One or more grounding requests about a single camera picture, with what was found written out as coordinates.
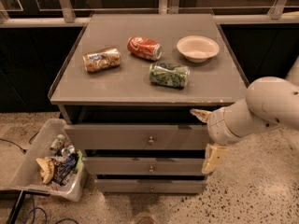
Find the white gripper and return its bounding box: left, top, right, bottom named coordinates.
left=190, top=107, right=241, bottom=174

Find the grey top drawer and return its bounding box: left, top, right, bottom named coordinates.
left=64, top=124, right=210, bottom=150

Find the metal window railing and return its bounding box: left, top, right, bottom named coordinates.
left=0, top=0, right=299, bottom=27

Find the grey drawer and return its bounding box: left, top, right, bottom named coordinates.
left=64, top=124, right=210, bottom=150
left=83, top=157, right=204, bottom=175
left=94, top=179, right=206, bottom=194

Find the grey middle drawer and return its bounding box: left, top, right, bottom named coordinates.
left=83, top=157, right=204, bottom=175

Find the black cable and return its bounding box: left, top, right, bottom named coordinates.
left=0, top=131, right=40, bottom=155

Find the white paper bowl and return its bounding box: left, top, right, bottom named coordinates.
left=177, top=35, right=220, bottom=63

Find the clear plastic trash bin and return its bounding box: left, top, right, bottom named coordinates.
left=0, top=119, right=87, bottom=202

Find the grey drawer cabinet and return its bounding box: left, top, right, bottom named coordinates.
left=49, top=14, right=246, bottom=181

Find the red cola can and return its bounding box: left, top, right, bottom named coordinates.
left=127, top=36, right=162, bottom=61

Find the crumpled brown paper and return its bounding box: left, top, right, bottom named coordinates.
left=36, top=158, right=55, bottom=185

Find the gold brown can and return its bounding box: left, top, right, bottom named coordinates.
left=82, top=47, right=121, bottom=73

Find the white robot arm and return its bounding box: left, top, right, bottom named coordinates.
left=191, top=58, right=299, bottom=174

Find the dark snack wrapper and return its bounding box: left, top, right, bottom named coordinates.
left=53, top=154, right=78, bottom=186

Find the grey bottom drawer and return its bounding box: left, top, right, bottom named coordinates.
left=94, top=179, right=206, bottom=194

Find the green white can in bin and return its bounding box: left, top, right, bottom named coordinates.
left=50, top=134, right=65, bottom=153

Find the blue cable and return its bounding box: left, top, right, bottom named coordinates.
left=23, top=194, right=49, bottom=224

